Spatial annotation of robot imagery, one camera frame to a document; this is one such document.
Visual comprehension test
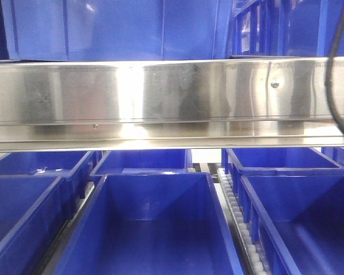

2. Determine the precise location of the blue bin rear centre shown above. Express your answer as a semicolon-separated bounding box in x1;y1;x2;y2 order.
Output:
89;149;193;184

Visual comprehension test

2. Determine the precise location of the blue bin rear right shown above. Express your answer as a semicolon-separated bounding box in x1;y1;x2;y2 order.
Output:
222;147;344;195

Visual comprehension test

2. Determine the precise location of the blue bin lower centre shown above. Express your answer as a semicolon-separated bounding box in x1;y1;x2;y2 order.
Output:
53;173;243;274

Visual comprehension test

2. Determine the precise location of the blue bin rear left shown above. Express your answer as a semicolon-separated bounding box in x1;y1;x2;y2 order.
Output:
0;151;102;219

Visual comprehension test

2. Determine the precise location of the blue bin upper right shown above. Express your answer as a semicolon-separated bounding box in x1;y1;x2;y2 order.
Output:
229;1;344;57

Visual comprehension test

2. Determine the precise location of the roller track lower shelf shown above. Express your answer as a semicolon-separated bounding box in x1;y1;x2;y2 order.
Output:
217;167;271;274

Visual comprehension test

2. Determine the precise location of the blue bin lower right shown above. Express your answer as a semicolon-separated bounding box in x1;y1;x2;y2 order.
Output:
239;174;344;274

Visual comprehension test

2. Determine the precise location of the blue bin lower left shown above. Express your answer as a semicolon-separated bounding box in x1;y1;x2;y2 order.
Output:
0;176;66;274

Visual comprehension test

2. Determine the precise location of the large blue bin upper left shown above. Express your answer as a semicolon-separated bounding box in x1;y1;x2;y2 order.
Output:
1;1;233;61

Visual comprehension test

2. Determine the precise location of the silver screw on rail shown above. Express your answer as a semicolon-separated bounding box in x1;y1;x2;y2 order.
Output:
271;81;280;89

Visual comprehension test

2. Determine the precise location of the stainless steel shelf front rail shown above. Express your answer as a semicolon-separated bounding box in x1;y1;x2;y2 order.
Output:
0;57;344;152

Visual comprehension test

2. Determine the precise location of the black cable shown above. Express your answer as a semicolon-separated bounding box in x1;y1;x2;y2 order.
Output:
324;0;344;147

